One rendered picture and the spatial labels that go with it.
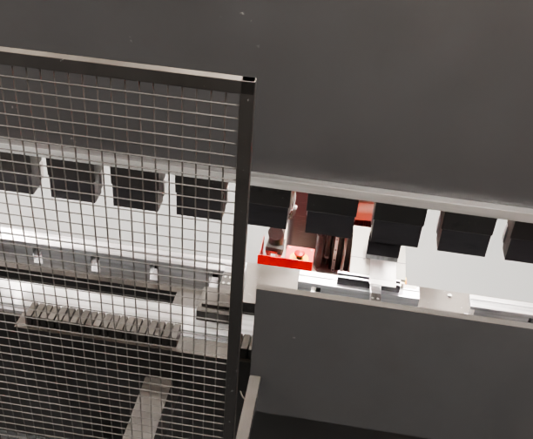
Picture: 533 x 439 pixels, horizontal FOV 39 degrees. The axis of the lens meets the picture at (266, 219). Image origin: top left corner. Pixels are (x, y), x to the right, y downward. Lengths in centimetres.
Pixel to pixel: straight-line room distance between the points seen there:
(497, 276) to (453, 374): 231
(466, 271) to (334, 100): 250
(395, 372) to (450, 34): 84
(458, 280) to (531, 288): 38
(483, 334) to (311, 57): 78
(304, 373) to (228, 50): 84
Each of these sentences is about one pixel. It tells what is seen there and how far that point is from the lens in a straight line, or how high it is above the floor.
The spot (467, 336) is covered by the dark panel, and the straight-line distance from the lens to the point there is 191.
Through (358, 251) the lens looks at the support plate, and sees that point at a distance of 256.
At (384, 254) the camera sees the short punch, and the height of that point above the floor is 111.
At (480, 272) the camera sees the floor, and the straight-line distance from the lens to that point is 427.
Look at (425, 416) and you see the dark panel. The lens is 211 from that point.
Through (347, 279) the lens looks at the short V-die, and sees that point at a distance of 244.
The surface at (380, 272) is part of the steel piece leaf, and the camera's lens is 249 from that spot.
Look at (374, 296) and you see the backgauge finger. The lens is 239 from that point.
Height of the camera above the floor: 255
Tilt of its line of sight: 36 degrees down
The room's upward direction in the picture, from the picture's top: 5 degrees clockwise
